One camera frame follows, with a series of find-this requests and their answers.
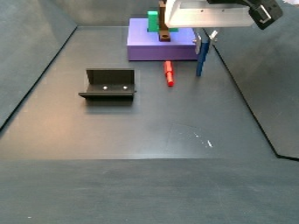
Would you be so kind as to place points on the green block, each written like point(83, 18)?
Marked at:
point(155, 23)

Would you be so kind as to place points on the purple block board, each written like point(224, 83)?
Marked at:
point(145, 48)

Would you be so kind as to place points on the brown wooden piece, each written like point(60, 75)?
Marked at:
point(164, 37)

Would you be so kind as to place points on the red peg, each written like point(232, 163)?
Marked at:
point(168, 72)

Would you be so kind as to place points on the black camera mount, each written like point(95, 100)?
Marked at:
point(264, 11)

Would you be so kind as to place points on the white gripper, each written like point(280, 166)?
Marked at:
point(199, 14)

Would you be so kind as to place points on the blue hexagonal peg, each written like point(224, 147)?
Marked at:
point(202, 55)

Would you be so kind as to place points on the black metal bracket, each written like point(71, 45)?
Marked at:
point(109, 83)

